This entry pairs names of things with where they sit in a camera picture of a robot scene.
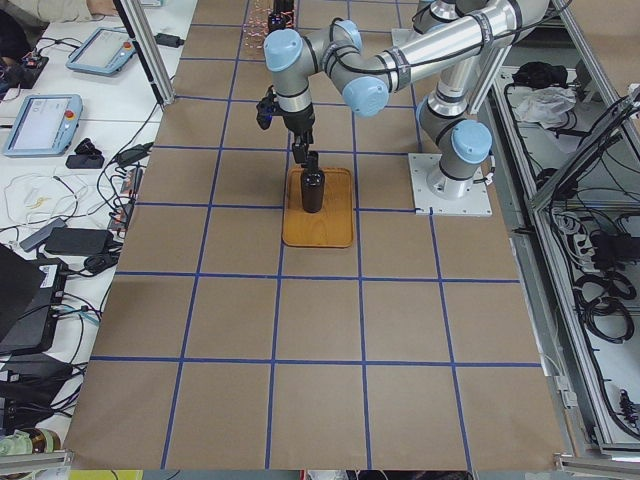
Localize black power adapter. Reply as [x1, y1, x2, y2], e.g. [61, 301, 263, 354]
[44, 227, 113, 256]

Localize teach pendant near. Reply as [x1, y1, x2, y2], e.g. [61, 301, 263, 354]
[2, 94, 83, 158]

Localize aluminium frame post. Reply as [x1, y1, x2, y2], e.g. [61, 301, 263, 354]
[114, 0, 175, 107]

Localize copper wire bottle basket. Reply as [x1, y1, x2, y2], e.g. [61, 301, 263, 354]
[243, 0, 274, 51]

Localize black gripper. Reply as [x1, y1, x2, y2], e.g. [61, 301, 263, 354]
[283, 107, 315, 169]

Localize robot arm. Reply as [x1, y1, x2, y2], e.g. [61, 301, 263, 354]
[256, 1, 548, 181]

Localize teach pendant far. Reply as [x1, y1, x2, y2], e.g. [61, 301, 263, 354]
[66, 27, 135, 76]

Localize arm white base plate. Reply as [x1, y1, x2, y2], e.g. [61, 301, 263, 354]
[408, 153, 492, 217]
[391, 28, 421, 67]

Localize wooden tray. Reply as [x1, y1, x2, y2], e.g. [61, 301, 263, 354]
[282, 167, 354, 248]

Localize teach pendant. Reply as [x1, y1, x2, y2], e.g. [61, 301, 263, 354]
[66, 27, 135, 76]
[2, 94, 83, 158]

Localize dark wine bottle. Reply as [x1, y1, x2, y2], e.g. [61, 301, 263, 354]
[300, 151, 325, 213]
[267, 0, 295, 33]

